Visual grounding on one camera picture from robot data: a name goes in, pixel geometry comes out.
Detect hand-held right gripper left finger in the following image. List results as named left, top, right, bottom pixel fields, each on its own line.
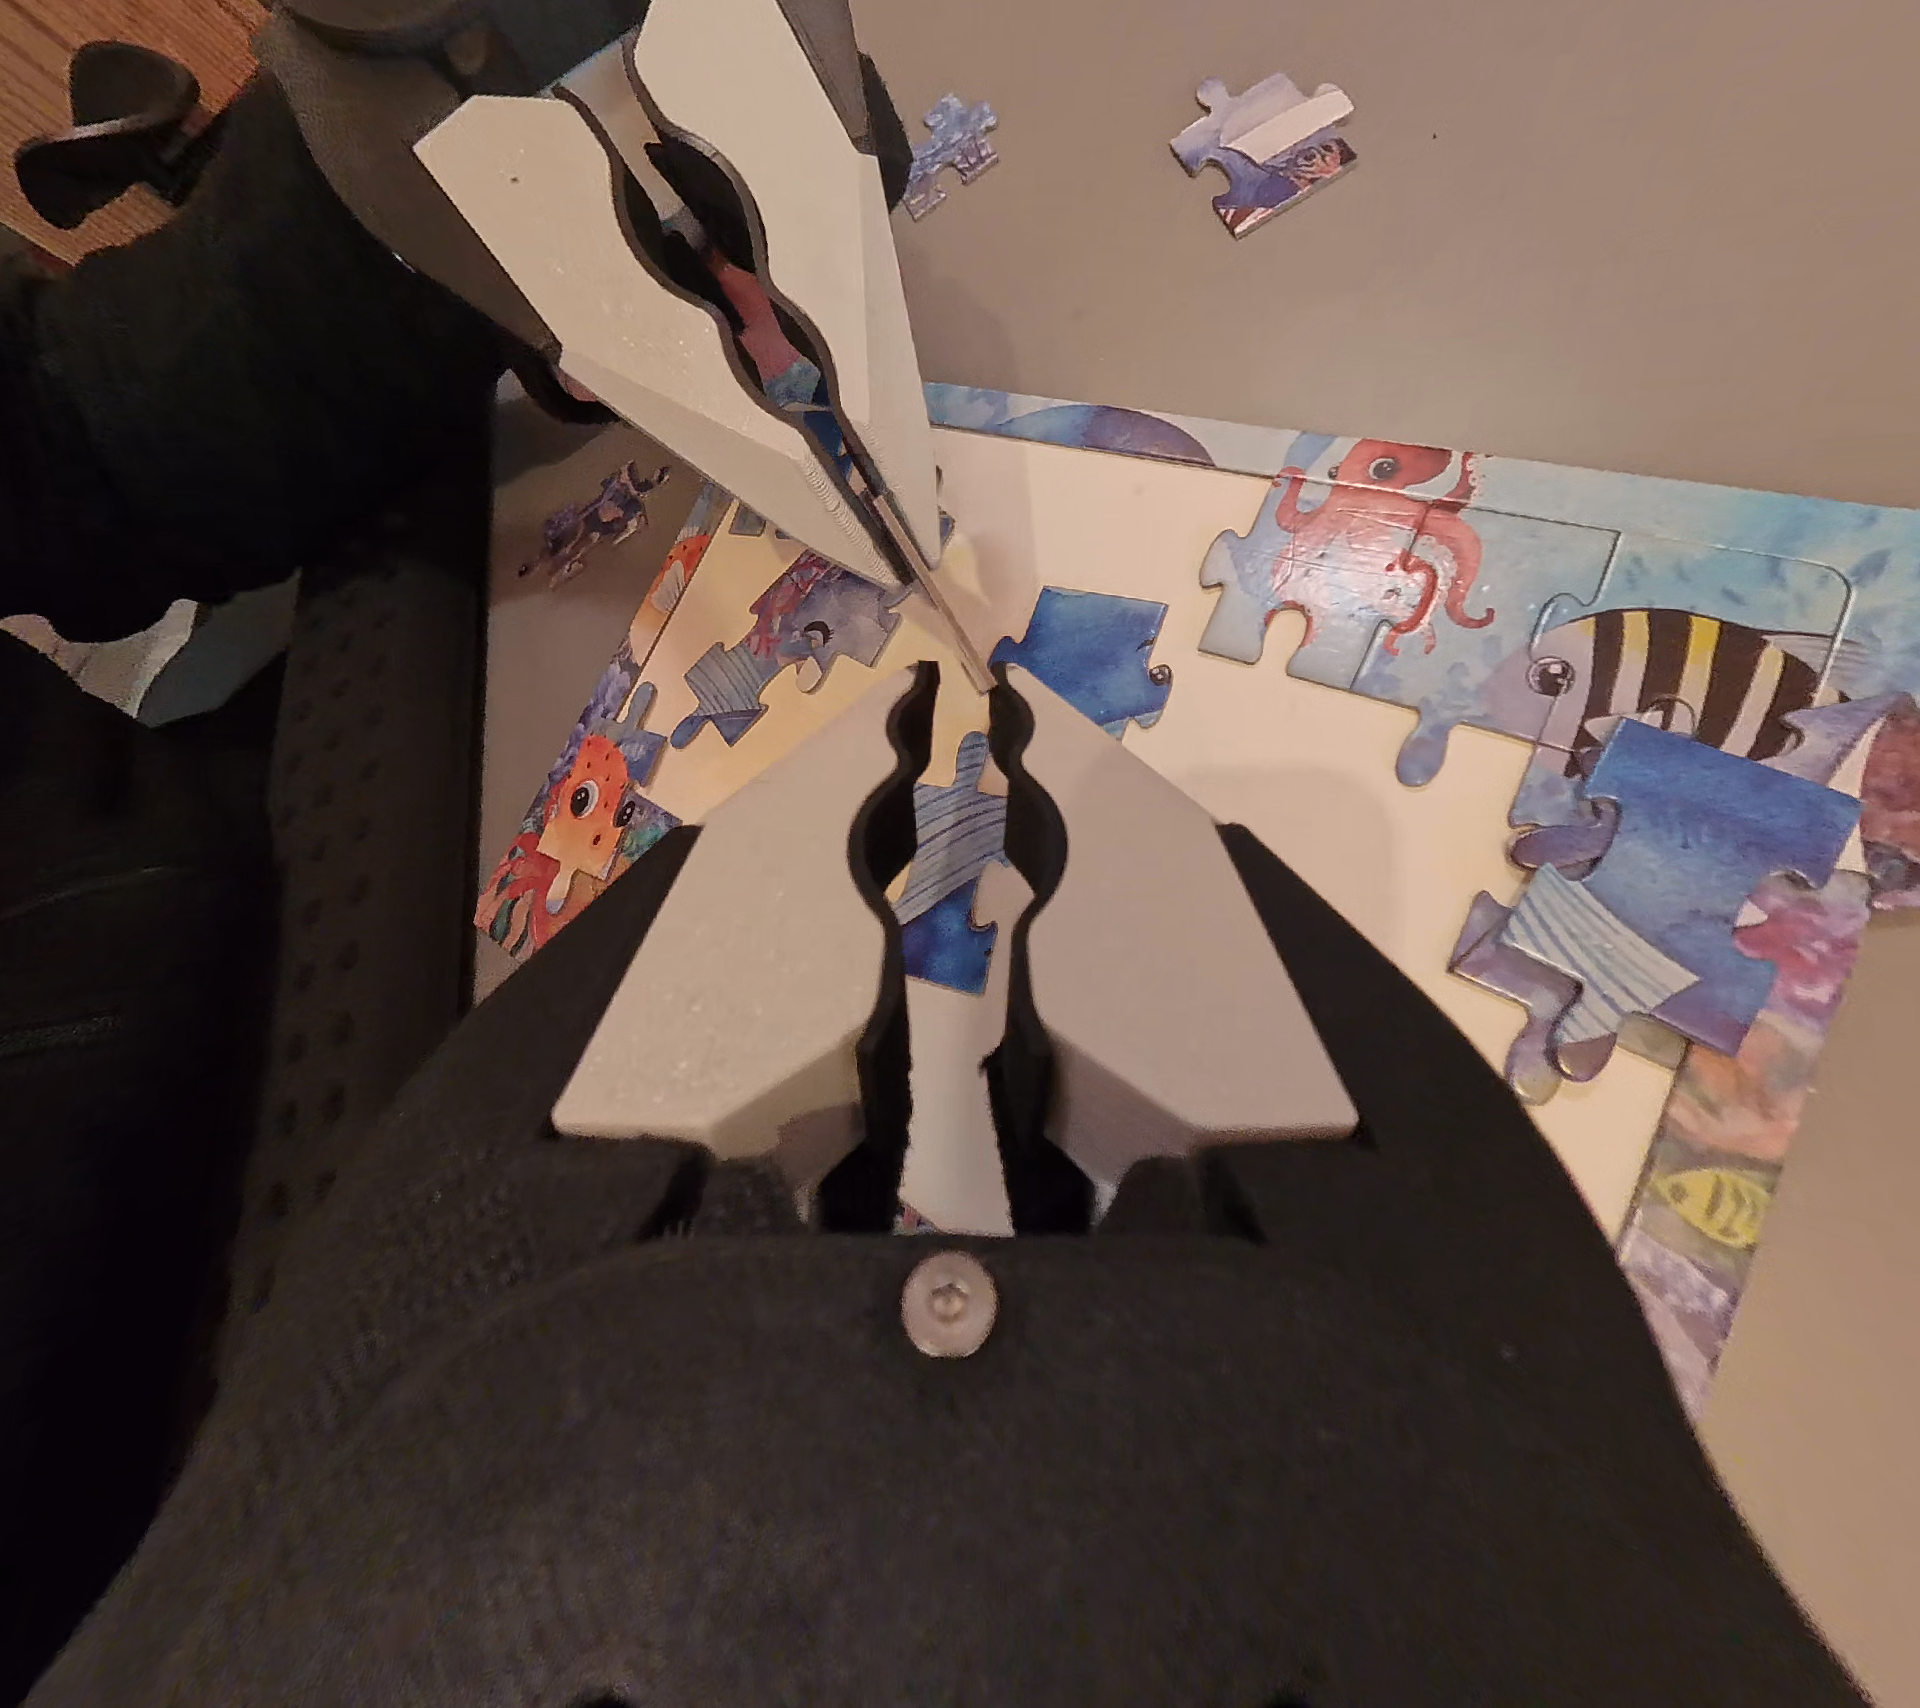
left=552, top=660, right=939, bottom=1206

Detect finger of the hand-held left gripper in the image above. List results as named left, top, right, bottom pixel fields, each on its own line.
left=407, top=79, right=919, bottom=592
left=621, top=0, right=949, bottom=576

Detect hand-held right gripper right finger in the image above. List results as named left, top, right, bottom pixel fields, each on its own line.
left=983, top=665, right=1365, bottom=1206

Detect red coral puzzle piece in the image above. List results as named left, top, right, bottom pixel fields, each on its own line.
left=704, top=237, right=999, bottom=697

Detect sea print puzzle tray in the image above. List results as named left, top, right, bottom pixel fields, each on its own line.
left=473, top=380, right=1920, bottom=1424

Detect striped dark blue puzzle piece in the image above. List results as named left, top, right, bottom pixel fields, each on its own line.
left=895, top=747, right=1026, bottom=994

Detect dark blue puzzle piece with eye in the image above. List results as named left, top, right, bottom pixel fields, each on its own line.
left=986, top=588, right=1172, bottom=739

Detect whale eye puzzle piece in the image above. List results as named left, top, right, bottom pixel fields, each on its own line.
left=747, top=560, right=909, bottom=697

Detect small blue purple puzzle piece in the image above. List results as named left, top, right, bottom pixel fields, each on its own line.
left=895, top=95, right=1001, bottom=225

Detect orange crab puzzle piece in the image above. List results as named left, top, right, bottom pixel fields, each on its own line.
left=480, top=823, right=603, bottom=961

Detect striped puzzle piece with tail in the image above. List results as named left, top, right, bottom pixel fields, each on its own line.
left=669, top=639, right=819, bottom=749

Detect joined blue purple puzzle pieces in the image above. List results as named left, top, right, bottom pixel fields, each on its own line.
left=513, top=459, right=671, bottom=588

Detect octopus arms puzzle piece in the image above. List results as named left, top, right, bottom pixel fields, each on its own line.
left=1197, top=476, right=1351, bottom=676

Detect striped purple puzzle piece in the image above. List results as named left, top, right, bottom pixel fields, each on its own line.
left=1447, top=867, right=1697, bottom=1107

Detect puzzle piece with white patch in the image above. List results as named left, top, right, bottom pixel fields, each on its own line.
left=1166, top=69, right=1361, bottom=244

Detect blue watercolour puzzle piece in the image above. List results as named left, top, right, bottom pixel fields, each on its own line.
left=1508, top=714, right=1862, bottom=1063

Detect pale blue octopus puzzle piece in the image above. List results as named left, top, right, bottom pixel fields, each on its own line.
left=1289, top=508, right=1622, bottom=704

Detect striped fish puzzle piece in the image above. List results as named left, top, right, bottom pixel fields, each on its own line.
left=1394, top=597, right=1852, bottom=794

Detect person's black clothing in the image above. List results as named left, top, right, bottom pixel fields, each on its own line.
left=0, top=629, right=302, bottom=1708

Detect grey brown triangle puzzle piece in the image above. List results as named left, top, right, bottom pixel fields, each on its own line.
left=1778, top=689, right=1920, bottom=907

